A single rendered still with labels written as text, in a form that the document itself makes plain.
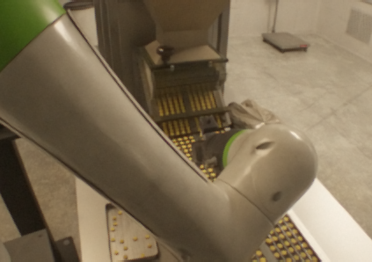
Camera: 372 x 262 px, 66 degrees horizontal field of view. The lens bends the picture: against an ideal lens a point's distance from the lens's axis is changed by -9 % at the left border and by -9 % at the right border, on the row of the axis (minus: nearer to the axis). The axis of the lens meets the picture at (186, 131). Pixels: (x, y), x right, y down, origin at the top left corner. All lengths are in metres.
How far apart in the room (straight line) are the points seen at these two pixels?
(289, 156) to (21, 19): 0.31
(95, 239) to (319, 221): 0.63
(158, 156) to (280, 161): 0.16
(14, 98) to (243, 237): 0.28
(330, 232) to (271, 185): 0.58
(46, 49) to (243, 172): 0.26
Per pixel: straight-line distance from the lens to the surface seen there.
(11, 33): 0.24
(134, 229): 0.87
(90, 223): 0.90
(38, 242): 0.75
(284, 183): 0.38
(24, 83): 0.25
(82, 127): 0.26
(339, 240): 0.94
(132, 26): 1.11
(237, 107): 1.03
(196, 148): 0.65
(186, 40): 0.90
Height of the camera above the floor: 1.48
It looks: 34 degrees down
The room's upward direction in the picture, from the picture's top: 1 degrees clockwise
